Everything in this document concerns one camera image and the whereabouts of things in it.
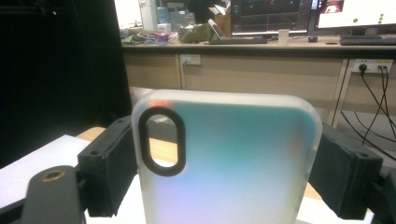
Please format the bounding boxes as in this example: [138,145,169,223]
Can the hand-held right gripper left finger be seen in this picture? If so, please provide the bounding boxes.
[77,115,138,218]

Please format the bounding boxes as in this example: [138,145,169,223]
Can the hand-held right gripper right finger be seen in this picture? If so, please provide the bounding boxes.
[308,122,385,220]

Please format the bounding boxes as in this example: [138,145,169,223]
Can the iridescent phone case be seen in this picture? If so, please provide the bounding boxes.
[130,89,323,224]

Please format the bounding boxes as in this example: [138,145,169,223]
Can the black curtain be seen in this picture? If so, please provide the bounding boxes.
[0,0,134,169]

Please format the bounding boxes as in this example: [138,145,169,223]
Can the black keyboard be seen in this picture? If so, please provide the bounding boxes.
[339,36,396,47]
[208,36,269,46]

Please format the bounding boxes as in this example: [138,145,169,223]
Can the beige wooden desk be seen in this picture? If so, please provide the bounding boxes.
[120,35,396,129]

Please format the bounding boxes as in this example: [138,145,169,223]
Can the pile of colourful clutter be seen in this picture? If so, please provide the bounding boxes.
[120,27,180,47]

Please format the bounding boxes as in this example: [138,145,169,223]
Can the white paper cup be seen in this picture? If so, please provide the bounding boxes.
[277,28,290,47]

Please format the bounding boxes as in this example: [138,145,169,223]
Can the bright-screen monitor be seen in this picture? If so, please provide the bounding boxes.
[312,0,396,31]

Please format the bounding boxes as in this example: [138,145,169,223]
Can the olive green bag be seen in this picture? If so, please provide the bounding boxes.
[177,23,215,44]

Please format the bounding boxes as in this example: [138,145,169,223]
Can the blue bottle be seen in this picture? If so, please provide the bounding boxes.
[156,6,171,26]

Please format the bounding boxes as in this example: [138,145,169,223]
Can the dark-screen monitor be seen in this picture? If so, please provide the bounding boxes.
[231,0,313,35]

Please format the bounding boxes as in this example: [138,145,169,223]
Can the cardboard box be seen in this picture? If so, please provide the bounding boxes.
[208,4,233,39]

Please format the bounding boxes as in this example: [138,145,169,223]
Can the hanging black cables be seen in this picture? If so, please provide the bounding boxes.
[340,63,396,162]

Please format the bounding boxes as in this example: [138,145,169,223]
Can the white wall socket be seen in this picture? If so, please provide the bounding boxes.
[179,53,202,66]

